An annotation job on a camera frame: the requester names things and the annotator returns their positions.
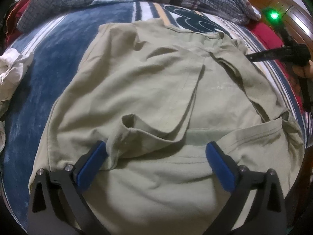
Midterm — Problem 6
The white garment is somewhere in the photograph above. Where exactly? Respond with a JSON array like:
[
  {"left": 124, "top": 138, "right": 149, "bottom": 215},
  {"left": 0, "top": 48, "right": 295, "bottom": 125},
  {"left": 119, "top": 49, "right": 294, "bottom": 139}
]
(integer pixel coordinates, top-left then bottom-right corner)
[{"left": 0, "top": 47, "right": 35, "bottom": 152}]

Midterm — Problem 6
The olive green t-shirt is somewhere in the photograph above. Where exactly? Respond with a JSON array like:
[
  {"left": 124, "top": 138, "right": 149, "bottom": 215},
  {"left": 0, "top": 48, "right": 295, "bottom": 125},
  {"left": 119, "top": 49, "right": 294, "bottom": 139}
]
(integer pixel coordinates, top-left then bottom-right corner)
[{"left": 33, "top": 19, "right": 305, "bottom": 234}]

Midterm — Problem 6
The person's hand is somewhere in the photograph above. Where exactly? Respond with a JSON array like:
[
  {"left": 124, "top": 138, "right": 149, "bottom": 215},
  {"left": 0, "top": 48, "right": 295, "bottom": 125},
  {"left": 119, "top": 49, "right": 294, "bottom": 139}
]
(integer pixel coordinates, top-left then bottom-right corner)
[{"left": 292, "top": 60, "right": 313, "bottom": 80}]

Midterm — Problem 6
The blue striped blanket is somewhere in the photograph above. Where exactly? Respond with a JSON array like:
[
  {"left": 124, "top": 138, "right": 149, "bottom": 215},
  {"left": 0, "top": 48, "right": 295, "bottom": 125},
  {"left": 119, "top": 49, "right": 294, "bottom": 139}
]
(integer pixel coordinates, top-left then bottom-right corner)
[{"left": 1, "top": 2, "right": 307, "bottom": 229}]

